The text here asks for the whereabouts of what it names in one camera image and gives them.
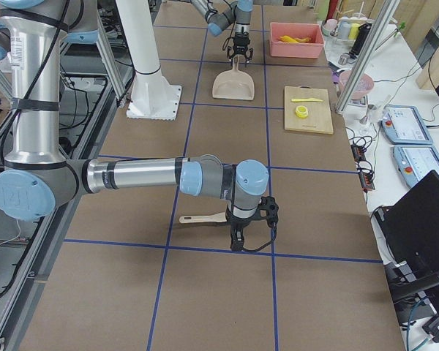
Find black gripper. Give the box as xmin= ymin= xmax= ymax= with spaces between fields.
xmin=225 ymin=196 xmax=279 ymax=252
xmin=227 ymin=31 xmax=254 ymax=66

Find beige hand brush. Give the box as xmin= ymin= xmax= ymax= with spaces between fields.
xmin=179 ymin=212 xmax=227 ymax=224

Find beige plastic dustpan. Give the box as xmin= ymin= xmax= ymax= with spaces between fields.
xmin=212 ymin=56 xmax=255 ymax=101

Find pink plastic bin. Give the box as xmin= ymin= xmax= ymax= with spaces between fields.
xmin=269 ymin=22 xmax=324 ymax=59

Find yellow plastic knife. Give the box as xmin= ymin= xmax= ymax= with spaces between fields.
xmin=290 ymin=97 xmax=323 ymax=103

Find yellow lemon slices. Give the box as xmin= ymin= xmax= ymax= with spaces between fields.
xmin=294 ymin=105 xmax=309 ymax=118

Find bamboo cutting board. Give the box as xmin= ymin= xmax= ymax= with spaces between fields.
xmin=284 ymin=86 xmax=334 ymax=135

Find pink bowl with wrappers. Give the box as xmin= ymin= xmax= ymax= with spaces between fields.
xmin=338 ymin=69 xmax=375 ymax=100

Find upper teach pendant tablet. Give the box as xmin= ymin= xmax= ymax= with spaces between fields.
xmin=380 ymin=105 xmax=433 ymax=145

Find teach pendant tablet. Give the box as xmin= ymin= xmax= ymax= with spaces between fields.
xmin=392 ymin=145 xmax=439 ymax=188
xmin=380 ymin=105 xmax=433 ymax=145

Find black laptop monitor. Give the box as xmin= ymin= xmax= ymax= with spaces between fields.
xmin=374 ymin=170 xmax=439 ymax=273

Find lower teach pendant tablet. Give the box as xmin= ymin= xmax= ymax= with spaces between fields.
xmin=392 ymin=145 xmax=439 ymax=188

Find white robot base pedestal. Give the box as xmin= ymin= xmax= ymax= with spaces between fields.
xmin=117 ymin=1 xmax=182 ymax=121

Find aluminium frame post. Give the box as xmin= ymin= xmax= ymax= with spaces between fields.
xmin=334 ymin=0 xmax=400 ymax=115

